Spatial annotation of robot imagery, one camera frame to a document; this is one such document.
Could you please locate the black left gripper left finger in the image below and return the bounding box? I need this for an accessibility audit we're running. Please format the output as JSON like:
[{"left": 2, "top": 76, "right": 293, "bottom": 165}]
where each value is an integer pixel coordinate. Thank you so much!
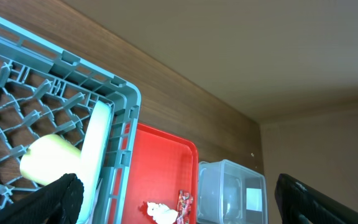
[{"left": 0, "top": 174, "right": 84, "bottom": 224}]

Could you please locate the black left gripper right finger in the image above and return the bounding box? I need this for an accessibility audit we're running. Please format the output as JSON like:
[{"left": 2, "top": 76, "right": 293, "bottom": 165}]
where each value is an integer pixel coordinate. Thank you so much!
[{"left": 275, "top": 174, "right": 358, "bottom": 224}]

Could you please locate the yellow plastic cup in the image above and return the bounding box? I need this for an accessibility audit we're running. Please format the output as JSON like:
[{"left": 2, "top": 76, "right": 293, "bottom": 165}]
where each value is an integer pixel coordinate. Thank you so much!
[{"left": 19, "top": 134, "right": 81, "bottom": 185}]

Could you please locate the light blue plate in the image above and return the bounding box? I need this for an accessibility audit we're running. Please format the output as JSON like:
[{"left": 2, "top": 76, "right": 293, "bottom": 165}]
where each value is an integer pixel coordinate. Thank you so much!
[{"left": 77, "top": 101, "right": 112, "bottom": 223}]

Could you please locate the grey dishwasher rack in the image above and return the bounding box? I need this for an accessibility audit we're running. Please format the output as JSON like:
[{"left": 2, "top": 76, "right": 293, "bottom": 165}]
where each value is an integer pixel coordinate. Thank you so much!
[{"left": 0, "top": 17, "right": 141, "bottom": 223}]

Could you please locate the clear plastic bin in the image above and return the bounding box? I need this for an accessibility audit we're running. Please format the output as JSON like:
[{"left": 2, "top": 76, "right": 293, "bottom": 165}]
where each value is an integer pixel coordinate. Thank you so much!
[{"left": 196, "top": 159, "right": 269, "bottom": 224}]

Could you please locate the crumpled white napkin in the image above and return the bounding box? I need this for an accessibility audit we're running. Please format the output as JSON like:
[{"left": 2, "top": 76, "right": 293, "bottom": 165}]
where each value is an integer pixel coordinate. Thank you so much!
[{"left": 147, "top": 202, "right": 178, "bottom": 224}]

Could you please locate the red plastic tray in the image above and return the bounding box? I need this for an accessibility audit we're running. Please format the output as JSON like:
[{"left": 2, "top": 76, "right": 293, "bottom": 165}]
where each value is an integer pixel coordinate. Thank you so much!
[{"left": 105, "top": 123, "right": 198, "bottom": 224}]

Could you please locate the red snack wrapper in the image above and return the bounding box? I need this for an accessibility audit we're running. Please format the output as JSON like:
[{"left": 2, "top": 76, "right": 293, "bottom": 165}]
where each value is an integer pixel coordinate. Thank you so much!
[{"left": 177, "top": 190, "right": 193, "bottom": 224}]

